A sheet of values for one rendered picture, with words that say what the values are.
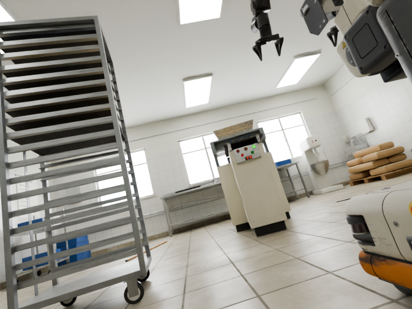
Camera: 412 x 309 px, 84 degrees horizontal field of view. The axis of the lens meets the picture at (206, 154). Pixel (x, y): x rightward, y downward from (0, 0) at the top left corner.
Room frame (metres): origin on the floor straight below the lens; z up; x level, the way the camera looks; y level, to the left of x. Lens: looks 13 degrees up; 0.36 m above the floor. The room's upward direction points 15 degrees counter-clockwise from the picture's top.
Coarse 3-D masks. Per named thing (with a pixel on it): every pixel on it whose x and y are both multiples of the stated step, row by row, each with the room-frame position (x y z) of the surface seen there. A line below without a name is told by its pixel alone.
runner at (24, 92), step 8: (96, 80) 1.31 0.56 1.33; (104, 80) 1.32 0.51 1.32; (32, 88) 1.23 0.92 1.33; (40, 88) 1.24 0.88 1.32; (48, 88) 1.25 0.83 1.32; (56, 88) 1.26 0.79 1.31; (64, 88) 1.27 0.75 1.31; (72, 88) 1.29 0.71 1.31; (8, 96) 1.21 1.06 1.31; (16, 96) 1.23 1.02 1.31
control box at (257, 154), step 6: (252, 144) 2.18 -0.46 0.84; (234, 150) 2.19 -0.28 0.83; (240, 150) 2.19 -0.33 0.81; (246, 150) 2.18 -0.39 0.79; (252, 150) 2.18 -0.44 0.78; (258, 150) 2.18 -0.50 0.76; (240, 156) 2.19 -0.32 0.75; (246, 156) 2.19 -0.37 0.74; (252, 156) 2.18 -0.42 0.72; (258, 156) 2.18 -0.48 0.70; (240, 162) 2.22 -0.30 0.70
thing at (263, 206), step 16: (256, 160) 2.21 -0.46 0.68; (240, 176) 2.23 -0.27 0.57; (256, 176) 2.21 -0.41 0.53; (272, 176) 2.21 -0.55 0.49; (240, 192) 2.23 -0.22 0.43; (256, 192) 2.22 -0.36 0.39; (272, 192) 2.21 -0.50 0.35; (256, 208) 2.22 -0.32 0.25; (272, 208) 2.21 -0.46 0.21; (256, 224) 2.23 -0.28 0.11; (272, 224) 2.24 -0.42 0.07
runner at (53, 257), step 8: (104, 240) 1.29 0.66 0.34; (112, 240) 1.30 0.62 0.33; (120, 240) 1.31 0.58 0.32; (80, 248) 1.26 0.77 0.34; (88, 248) 1.27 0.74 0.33; (48, 256) 1.23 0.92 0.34; (56, 256) 1.23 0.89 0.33; (64, 256) 1.24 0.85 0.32; (16, 264) 1.19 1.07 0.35; (24, 264) 1.20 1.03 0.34; (32, 264) 1.21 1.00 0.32
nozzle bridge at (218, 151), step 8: (256, 128) 2.88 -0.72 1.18; (232, 136) 2.91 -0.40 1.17; (240, 136) 2.98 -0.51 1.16; (248, 136) 2.98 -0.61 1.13; (264, 136) 2.88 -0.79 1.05; (216, 144) 3.01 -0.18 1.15; (224, 144) 3.00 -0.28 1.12; (264, 144) 2.98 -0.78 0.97; (216, 152) 2.96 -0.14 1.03; (224, 152) 3.04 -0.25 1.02; (216, 160) 3.04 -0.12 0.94
